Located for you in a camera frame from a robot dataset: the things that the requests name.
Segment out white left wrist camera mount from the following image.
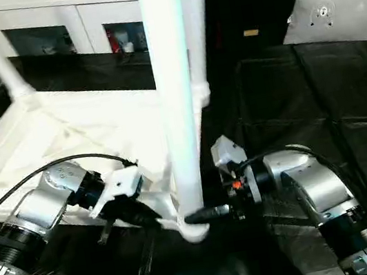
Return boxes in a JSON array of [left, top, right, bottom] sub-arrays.
[[83, 165, 149, 219]]

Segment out grey printed cushion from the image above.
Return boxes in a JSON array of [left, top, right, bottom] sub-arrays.
[[277, 0, 367, 56]]

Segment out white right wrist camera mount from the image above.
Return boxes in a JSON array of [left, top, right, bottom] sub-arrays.
[[208, 130, 263, 211]]

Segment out red bottle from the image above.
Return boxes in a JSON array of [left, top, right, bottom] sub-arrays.
[[106, 29, 121, 54]]

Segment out black work mat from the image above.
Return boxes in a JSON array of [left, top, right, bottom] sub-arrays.
[[0, 0, 367, 275]]

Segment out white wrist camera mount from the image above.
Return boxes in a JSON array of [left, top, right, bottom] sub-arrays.
[[208, 130, 263, 211], [83, 165, 149, 219]]

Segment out white plastic table top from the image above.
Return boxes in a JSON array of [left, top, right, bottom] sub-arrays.
[[0, 63, 235, 275]]

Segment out white cabinet with glass doors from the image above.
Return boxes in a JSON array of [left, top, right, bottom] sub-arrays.
[[0, 0, 197, 75]]

